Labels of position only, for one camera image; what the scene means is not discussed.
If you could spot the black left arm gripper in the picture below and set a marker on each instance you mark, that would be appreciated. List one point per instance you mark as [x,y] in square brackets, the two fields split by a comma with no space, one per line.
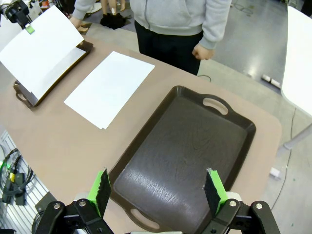
[19,13]

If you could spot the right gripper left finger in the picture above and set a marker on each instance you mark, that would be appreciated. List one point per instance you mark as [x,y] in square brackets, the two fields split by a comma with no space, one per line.
[102,187]

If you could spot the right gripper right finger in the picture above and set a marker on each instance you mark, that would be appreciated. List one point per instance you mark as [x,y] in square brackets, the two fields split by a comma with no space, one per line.
[215,189]

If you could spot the white A4 paper sheet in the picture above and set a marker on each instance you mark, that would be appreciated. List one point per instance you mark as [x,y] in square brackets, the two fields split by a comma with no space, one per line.
[41,48]

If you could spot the person's right forearm grey sleeve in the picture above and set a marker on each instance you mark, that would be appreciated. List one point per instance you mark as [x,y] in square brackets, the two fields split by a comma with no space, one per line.
[83,7]

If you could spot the person's left forearm grey sleeve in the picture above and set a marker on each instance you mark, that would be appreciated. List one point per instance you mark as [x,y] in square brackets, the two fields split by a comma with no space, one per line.
[215,24]

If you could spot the person's right hand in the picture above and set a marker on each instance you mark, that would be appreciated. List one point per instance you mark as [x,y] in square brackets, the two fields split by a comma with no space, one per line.
[78,22]

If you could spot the person's left hand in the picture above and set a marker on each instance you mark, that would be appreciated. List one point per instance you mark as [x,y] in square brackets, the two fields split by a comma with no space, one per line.
[203,51]

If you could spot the small white floor adapter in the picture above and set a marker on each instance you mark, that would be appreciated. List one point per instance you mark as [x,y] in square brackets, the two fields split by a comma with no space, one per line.
[275,173]

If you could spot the black cloth heap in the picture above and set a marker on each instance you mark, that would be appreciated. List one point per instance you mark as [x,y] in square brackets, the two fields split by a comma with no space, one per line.
[113,22]

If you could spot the grey slotted metal panel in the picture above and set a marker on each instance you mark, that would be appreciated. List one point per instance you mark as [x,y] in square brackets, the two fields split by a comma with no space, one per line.
[14,217]

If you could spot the person in grey hoodie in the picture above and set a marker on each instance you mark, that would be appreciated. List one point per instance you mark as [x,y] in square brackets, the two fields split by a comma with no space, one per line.
[170,19]

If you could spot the white office table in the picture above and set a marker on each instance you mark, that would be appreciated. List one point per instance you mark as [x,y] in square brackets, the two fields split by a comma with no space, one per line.
[299,61]

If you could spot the dark metal bracket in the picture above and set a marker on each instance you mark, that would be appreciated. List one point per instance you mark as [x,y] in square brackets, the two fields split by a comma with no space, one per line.
[45,201]

